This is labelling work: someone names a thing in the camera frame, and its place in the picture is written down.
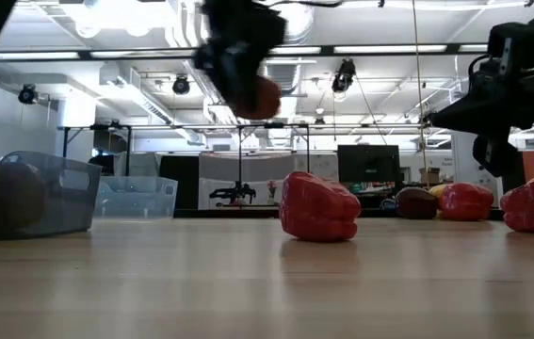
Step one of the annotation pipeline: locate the white round column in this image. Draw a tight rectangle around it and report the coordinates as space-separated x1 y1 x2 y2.
451 129 503 194

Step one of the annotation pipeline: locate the black overhead frame beam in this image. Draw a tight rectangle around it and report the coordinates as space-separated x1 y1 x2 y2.
0 42 490 63

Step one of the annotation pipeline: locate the black table edge rail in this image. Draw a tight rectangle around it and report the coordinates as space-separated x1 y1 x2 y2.
173 207 505 221

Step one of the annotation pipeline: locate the black ceiling spotlight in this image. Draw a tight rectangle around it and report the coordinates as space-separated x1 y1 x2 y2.
171 73 192 97
331 57 357 94
17 83 40 106

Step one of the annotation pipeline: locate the grey translucent plastic basket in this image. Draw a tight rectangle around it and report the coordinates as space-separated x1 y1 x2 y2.
0 150 104 242

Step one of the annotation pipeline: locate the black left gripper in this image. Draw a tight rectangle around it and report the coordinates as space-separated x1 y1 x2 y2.
193 0 287 114

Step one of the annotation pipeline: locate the cardboard box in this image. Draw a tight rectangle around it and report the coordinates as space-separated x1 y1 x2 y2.
419 167 443 186

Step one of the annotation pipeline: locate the dark red onion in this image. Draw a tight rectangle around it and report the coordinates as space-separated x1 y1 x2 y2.
395 186 440 220
0 162 50 233
230 74 283 121

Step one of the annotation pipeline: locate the black background table frame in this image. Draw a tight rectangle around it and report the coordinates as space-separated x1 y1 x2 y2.
60 122 134 178

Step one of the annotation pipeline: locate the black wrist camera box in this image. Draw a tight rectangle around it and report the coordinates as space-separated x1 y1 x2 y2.
486 22 534 73

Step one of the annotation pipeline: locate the clear plastic basket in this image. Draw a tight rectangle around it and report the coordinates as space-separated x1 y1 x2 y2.
92 175 179 220

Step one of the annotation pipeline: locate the black computer monitor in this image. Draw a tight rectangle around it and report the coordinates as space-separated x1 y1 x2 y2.
336 144 402 185

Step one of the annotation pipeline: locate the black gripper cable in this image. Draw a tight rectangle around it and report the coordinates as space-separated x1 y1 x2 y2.
266 0 344 9

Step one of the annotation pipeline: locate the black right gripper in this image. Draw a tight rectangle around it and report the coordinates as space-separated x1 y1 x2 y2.
428 58 534 179

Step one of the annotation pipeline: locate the thin hanging cord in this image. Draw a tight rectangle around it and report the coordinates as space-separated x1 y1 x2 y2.
411 0 431 189

